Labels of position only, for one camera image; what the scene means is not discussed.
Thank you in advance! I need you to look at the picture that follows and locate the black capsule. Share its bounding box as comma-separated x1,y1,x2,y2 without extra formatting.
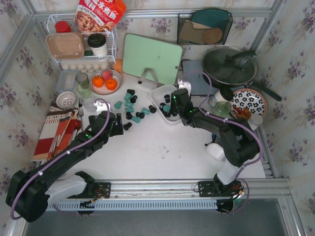
164,94,171,103
127,89,135,95
149,105,157,114
126,112,132,120
123,122,132,131

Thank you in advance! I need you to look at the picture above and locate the teal capsule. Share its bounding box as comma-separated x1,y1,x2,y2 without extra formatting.
131,116,141,123
124,93,132,101
114,101,122,110
162,105,170,112

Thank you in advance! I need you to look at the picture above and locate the white plastic storage basket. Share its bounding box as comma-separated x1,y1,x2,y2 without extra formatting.
150,85,182,126

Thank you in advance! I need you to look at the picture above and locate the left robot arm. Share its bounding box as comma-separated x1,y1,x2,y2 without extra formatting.
5,111,123,223

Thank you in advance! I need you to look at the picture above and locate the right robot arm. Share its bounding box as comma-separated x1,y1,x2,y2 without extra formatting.
170,88,262,196

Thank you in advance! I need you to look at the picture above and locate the teal capsule top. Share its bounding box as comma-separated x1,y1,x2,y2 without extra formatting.
124,93,132,101

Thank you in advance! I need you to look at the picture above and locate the grey induction cooker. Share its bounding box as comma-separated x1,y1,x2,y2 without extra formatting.
181,59,210,96

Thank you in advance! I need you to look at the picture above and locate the clear drinking glass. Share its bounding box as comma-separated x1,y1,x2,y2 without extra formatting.
82,94,96,113

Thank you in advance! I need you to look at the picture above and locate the black capsule top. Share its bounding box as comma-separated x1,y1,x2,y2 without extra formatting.
127,89,135,95

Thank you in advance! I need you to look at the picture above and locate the green glass cup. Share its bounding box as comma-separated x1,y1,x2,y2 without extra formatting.
214,101,231,118

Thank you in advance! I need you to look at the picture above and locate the fruit plate with oranges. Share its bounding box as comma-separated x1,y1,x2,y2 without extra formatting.
89,69,123,95

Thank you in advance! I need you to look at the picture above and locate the cartoon paper cup black lid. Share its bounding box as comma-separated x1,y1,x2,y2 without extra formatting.
209,86,234,107

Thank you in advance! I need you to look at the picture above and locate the green tinted glass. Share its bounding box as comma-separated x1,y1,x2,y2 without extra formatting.
75,73,91,99

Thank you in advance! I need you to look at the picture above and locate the white patterned strainer bowl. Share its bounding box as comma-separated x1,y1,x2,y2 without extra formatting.
56,91,76,110

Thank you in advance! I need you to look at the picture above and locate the striped orange cloth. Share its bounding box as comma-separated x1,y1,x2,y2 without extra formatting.
32,102,78,161

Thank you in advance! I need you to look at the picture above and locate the black frying pan with lid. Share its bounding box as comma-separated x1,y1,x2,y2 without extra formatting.
201,46,282,101

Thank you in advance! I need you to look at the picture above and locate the floral plate with food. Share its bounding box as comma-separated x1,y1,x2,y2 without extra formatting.
229,88,267,118

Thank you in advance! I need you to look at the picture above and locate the green cutting board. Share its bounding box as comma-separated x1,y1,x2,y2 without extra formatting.
122,33,183,85

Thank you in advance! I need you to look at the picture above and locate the clear container blue lid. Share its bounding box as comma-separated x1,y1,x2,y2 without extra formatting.
56,70,78,93

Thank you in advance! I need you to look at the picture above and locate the egg tray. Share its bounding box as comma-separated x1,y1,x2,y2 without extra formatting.
60,62,111,73

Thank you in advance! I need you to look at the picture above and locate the white pill bottle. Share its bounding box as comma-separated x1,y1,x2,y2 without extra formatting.
247,113,263,131

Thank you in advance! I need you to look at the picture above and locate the round cork coaster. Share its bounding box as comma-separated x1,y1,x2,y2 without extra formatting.
202,28,223,44

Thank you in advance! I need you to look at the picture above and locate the white cup black lid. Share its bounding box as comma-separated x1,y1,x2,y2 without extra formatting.
87,33,108,56

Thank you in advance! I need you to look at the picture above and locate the black mesh organizer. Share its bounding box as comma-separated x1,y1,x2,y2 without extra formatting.
177,8,233,45

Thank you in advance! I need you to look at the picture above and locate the beige plastic container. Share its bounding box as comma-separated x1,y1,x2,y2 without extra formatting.
46,32,86,60

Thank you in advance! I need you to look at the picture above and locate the red snack bag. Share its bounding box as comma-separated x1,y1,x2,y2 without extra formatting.
74,0,126,33

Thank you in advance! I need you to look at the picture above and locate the red lid jar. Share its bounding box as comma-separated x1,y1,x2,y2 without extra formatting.
55,21,71,33

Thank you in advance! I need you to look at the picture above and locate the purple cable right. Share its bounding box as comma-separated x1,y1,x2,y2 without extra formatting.
177,70,265,217

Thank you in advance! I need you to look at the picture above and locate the white wire rack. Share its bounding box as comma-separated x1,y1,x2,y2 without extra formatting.
45,13,118,63

